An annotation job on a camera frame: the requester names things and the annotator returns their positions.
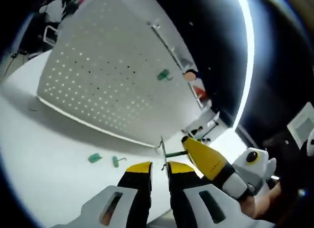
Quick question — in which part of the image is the person's right hand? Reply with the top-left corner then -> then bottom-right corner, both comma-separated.
241,181 -> 295,221

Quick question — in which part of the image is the bare metal hook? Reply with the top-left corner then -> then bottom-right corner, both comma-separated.
159,136 -> 189,178

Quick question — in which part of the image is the green hook assembly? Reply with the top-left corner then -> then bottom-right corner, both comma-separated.
88,152 -> 102,163
111,155 -> 129,168
157,69 -> 175,82

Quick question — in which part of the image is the white perforated mounting plate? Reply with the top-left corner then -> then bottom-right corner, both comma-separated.
36,0 -> 201,148

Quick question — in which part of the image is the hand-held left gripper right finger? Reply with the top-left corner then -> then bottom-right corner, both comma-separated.
168,161 -> 275,228

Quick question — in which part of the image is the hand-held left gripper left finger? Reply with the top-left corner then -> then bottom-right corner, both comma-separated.
52,161 -> 153,228

